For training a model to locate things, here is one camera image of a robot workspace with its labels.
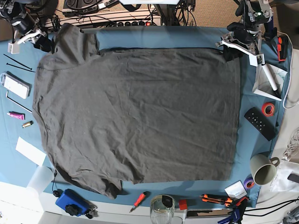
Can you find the orange black utility knife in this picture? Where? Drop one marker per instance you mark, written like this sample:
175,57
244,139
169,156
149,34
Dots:
222,200

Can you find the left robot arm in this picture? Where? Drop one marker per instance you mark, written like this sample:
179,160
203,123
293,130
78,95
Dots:
256,12

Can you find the purple tape roll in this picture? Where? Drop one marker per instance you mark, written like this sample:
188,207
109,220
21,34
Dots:
248,183

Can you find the metal allen key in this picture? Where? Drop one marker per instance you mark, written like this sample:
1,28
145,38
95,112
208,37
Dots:
15,102

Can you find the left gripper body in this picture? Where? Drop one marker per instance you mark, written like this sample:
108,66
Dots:
246,39

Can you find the white small box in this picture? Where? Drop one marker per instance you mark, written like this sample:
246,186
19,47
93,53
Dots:
236,190

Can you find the blue box with knob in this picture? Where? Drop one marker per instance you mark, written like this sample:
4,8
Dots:
71,202

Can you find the blue table cloth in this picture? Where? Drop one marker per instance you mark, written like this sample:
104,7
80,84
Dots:
17,169

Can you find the black remote control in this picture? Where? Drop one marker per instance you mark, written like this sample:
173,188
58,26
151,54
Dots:
261,123

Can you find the glass jar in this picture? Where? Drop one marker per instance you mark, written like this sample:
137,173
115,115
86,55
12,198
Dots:
162,208

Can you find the small red cube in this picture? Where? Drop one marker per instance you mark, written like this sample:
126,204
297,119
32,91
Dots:
183,204

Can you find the red tape roll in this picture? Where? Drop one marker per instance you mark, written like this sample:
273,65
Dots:
268,109

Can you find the white marker pen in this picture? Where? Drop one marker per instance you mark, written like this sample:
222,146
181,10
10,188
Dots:
271,80

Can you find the orange black clamp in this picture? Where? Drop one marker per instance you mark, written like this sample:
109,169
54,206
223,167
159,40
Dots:
282,46

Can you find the white paper card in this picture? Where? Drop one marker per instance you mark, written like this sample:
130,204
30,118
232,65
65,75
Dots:
30,152

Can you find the dark grey T-shirt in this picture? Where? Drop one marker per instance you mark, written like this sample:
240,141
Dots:
136,115

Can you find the pink tube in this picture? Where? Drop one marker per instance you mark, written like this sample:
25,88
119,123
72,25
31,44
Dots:
16,115

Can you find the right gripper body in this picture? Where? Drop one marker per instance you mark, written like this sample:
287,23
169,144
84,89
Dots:
33,37

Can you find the translucent plastic cup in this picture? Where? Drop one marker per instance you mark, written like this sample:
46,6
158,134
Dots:
41,178

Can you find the white plastic case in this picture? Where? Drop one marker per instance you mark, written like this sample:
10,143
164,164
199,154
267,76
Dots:
14,84

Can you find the black zip ties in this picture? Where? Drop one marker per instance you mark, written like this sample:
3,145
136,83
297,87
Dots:
18,64

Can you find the black power strip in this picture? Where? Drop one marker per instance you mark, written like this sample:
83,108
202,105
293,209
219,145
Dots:
133,23

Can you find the red screwdriver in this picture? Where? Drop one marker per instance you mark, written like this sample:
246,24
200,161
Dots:
141,197

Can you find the blue clamp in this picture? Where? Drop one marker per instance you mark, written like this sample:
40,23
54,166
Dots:
237,213

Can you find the grey-green mug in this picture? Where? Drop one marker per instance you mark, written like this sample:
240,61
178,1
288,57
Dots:
263,169

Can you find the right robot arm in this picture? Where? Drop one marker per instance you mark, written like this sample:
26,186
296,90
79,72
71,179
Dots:
26,25

